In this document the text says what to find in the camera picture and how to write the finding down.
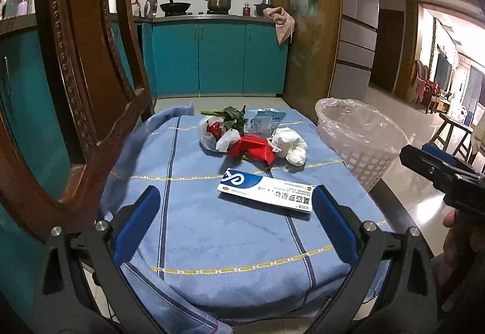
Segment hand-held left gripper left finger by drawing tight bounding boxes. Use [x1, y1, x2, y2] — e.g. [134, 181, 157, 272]
[33, 185, 169, 334]

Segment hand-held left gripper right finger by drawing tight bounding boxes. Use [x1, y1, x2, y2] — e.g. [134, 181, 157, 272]
[305, 184, 440, 334]

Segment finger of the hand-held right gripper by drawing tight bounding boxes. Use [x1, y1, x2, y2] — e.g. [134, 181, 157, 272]
[400, 145, 485, 203]
[422, 143, 477, 170]

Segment white plastic basket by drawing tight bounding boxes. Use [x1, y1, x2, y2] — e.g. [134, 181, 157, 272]
[315, 97, 410, 192]

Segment white blue medicine box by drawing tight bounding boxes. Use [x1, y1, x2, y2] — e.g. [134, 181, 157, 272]
[217, 167, 315, 219]

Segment clear plastic bag liner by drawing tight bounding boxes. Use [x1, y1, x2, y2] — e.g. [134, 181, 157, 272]
[315, 97, 409, 165]

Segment person's right forearm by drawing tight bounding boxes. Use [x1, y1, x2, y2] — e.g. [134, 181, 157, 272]
[432, 226, 485, 306]

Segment person's right hand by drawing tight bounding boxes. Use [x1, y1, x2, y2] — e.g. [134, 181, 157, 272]
[443, 210, 461, 229]

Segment wooden stool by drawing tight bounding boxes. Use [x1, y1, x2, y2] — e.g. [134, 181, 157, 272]
[428, 112, 478, 164]

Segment distant wooden chair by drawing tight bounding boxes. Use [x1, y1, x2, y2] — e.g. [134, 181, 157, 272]
[409, 61, 444, 113]

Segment flat television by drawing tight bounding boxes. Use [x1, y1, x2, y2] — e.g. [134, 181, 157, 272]
[434, 54, 454, 93]

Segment crumpled white tissue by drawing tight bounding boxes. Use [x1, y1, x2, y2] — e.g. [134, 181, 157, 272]
[267, 127, 308, 167]

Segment blue woven tablecloth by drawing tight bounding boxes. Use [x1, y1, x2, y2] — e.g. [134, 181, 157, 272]
[99, 102, 391, 334]

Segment red packet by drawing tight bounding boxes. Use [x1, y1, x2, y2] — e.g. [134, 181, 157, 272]
[227, 135, 277, 165]

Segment white plastic bag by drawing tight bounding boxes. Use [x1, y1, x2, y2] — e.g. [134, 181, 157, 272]
[199, 116, 242, 153]

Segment blue white blister pack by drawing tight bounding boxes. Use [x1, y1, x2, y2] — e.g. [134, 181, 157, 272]
[250, 109, 287, 138]

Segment green vegetable leaves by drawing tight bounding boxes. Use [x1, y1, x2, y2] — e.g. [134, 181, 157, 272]
[201, 105, 249, 132]

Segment silver refrigerator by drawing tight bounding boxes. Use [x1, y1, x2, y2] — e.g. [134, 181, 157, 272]
[329, 0, 380, 100]

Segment teal side counter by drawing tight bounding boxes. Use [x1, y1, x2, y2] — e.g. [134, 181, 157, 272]
[0, 14, 156, 319]

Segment carved wooden chair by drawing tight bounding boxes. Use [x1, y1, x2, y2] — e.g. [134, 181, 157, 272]
[0, 0, 156, 244]

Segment wooden framed glass door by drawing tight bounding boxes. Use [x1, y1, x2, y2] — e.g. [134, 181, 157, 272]
[273, 0, 343, 122]

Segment teal kitchen cabinet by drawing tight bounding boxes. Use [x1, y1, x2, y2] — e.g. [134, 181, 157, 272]
[136, 14, 289, 99]

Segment pink hanging towel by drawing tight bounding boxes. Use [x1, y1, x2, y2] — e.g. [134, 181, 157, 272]
[263, 7, 295, 46]

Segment black wok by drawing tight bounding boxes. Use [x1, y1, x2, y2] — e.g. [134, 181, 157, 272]
[159, 0, 192, 14]

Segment steel cooking pot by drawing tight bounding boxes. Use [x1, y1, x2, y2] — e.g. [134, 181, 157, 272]
[205, 0, 236, 13]

